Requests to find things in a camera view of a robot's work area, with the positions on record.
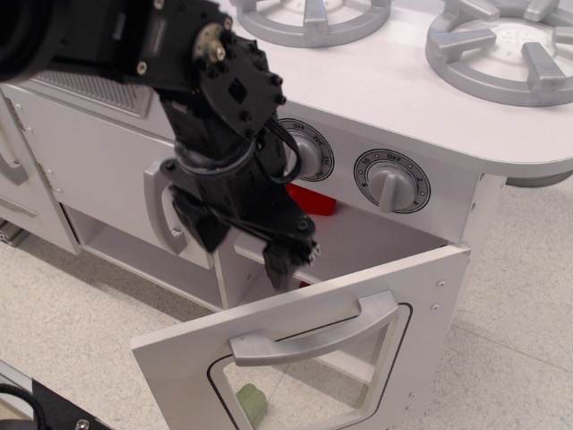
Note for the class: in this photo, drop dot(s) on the silver vent grille panel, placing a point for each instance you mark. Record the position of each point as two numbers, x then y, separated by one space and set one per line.
131 99

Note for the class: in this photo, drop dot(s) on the red toy on upper shelf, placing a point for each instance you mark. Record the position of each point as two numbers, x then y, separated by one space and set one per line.
311 202

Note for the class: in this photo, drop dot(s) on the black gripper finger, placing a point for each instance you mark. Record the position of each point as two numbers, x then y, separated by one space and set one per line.
207 230
279 266

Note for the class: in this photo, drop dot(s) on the white toy kitchen unit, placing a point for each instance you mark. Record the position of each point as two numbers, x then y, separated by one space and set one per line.
378 92

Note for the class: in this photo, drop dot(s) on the grey right control knob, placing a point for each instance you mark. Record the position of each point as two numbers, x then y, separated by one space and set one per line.
392 181

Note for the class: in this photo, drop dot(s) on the grey middle control knob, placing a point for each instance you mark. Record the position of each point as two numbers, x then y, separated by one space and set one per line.
316 156

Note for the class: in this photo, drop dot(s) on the silver right stove burner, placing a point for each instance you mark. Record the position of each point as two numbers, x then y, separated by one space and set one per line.
516 53

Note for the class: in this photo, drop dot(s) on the grey control knob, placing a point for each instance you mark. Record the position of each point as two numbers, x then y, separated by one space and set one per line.
392 181
316 156

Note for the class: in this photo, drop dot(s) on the white far left door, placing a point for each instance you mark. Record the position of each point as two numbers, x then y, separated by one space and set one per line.
27 200

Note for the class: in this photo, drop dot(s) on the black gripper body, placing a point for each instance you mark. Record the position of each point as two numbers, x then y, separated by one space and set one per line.
242 197

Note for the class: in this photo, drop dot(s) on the silver middle stove burner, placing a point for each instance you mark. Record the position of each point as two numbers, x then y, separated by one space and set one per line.
311 24

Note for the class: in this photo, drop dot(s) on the white toy oven door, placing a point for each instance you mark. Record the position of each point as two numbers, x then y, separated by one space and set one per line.
383 327

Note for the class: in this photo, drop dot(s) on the white cabinet door grey handle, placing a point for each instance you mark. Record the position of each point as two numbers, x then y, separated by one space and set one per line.
104 162

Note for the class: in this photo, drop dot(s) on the silver stove burner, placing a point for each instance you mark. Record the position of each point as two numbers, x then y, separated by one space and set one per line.
516 53
311 24

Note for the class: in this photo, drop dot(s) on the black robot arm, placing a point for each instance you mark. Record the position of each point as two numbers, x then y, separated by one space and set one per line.
230 165

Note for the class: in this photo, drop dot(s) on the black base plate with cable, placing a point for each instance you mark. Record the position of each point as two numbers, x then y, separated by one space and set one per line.
49 411

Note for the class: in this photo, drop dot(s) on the green toy bell pepper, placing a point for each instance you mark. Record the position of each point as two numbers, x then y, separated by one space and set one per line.
254 404

